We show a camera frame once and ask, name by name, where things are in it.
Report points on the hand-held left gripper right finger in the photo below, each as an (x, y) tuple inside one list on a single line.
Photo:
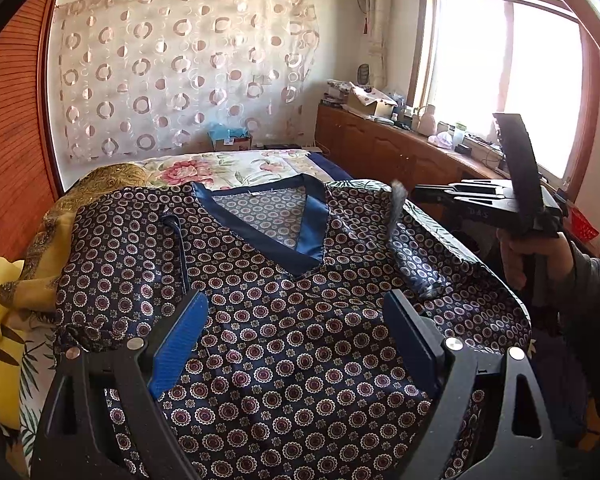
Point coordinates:
[(410, 340)]

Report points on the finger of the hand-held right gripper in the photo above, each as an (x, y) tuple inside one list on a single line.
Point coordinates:
[(460, 194)]

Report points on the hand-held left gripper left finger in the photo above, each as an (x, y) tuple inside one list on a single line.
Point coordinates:
[(177, 345)]

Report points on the navy patterned shirt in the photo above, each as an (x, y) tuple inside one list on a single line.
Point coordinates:
[(290, 320)]

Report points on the person's right forearm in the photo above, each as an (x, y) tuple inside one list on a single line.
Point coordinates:
[(590, 310)]

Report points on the person's right hand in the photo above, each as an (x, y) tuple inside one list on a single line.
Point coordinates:
[(515, 260)]

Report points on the small black box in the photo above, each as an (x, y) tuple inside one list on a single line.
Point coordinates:
[(463, 149)]

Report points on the plastic cup with green lid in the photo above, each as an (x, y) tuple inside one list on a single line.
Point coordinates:
[(459, 136)]

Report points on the red basket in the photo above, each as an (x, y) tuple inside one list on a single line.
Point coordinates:
[(584, 225)]

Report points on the white jug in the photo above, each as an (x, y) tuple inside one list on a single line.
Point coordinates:
[(426, 120)]

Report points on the long wooden cabinet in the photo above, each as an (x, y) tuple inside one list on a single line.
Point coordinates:
[(380, 145)]

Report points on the open cardboard box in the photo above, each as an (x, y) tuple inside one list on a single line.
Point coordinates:
[(375, 105)]

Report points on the blue bed sheet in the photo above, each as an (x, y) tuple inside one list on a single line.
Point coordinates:
[(332, 167)]

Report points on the dark round ornament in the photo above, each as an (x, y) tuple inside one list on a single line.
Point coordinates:
[(363, 74)]

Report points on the stack of small boxes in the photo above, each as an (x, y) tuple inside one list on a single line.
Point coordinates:
[(337, 92)]

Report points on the yellow pillow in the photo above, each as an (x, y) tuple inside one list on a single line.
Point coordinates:
[(0, 320)]

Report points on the gold patterned cloth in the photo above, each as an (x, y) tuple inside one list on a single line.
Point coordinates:
[(100, 180)]

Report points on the flat black box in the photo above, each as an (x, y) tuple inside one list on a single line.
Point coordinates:
[(281, 147)]

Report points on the floral quilt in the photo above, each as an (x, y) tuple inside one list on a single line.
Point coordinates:
[(240, 165)]

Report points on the pale window curtain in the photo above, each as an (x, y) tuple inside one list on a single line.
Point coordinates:
[(380, 20)]

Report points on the red tassel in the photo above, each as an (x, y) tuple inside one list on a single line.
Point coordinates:
[(365, 24)]

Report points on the cardboard box with blue cloth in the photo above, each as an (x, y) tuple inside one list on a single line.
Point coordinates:
[(230, 137)]

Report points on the wooden wardrobe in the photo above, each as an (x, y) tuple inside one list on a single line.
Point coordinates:
[(15, 160)]

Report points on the circle pattern curtain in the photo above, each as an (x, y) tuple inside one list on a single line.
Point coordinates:
[(180, 70)]

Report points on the wooden frame window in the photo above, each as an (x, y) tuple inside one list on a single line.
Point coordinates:
[(505, 70)]

